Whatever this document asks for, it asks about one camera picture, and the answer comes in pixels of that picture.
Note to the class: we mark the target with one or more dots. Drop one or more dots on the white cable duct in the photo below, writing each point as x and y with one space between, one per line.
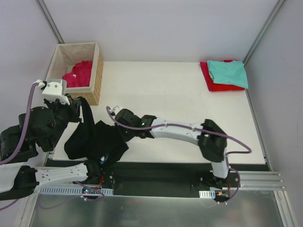
68 190
207 194

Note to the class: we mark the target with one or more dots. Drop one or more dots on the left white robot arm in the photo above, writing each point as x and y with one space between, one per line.
43 128

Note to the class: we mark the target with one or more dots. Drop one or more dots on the right white cable duct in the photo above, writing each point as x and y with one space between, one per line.
207 194

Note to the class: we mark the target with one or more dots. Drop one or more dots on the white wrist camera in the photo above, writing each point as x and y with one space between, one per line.
53 90
116 110

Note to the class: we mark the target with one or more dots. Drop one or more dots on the left aluminium frame post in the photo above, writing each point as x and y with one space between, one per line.
50 21

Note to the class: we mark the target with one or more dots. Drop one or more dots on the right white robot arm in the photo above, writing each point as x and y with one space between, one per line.
207 136

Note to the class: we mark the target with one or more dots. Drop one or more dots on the pink t-shirt in basket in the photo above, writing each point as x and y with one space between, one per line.
80 75

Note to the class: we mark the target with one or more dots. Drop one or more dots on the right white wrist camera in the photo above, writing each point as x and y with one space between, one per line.
116 110

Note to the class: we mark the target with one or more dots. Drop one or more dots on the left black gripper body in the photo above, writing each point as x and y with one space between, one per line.
71 107

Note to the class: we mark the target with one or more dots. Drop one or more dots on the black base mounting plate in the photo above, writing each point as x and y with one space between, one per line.
182 180

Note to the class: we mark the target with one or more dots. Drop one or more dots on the teal t-shirt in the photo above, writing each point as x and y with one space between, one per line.
228 73

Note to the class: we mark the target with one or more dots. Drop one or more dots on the aluminium frame post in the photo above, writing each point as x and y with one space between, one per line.
50 21
264 29

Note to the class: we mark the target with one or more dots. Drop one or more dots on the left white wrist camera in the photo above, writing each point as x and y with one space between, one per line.
53 90

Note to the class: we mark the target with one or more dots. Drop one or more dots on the right aluminium frame post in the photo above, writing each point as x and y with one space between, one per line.
264 29

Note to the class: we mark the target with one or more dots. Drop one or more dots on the left white cable duct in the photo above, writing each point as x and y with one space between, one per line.
68 190

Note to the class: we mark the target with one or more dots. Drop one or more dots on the black daisy print t-shirt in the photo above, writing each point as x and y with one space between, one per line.
95 141

